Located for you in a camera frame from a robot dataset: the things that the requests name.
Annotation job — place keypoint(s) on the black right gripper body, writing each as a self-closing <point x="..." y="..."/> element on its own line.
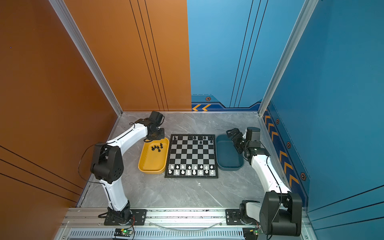
<point x="240" y="143"/>

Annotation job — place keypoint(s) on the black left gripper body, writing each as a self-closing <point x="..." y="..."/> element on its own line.
<point x="160" y="135"/>

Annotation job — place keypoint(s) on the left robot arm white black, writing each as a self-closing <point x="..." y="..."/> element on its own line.
<point x="107" y="164"/>

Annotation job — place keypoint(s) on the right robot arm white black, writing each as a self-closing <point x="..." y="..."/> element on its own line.
<point x="280" y="212"/>

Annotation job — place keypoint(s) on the black white chess board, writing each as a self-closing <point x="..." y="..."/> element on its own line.
<point x="184" y="150"/>

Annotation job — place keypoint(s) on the white chess piece row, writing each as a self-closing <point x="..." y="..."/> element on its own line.
<point x="191" y="171"/>

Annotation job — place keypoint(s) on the green circuit board left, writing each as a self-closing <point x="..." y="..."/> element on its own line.
<point x="124" y="234"/>

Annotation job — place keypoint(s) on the teal plastic tray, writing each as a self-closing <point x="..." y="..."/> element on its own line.
<point x="228" y="158"/>

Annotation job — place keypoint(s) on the yellow plastic tray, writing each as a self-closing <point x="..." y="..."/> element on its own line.
<point x="151" y="161"/>

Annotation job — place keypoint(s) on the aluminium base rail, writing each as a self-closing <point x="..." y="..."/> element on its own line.
<point x="201" y="223"/>

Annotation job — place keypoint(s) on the aluminium corner post left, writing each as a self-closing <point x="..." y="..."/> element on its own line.
<point x="76" y="36"/>

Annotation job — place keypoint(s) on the aluminium corner post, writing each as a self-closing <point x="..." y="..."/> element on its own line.
<point x="76" y="36"/>
<point x="295" y="36"/>

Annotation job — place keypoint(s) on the aluminium corner post right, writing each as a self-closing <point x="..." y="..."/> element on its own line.
<point x="295" y="36"/>

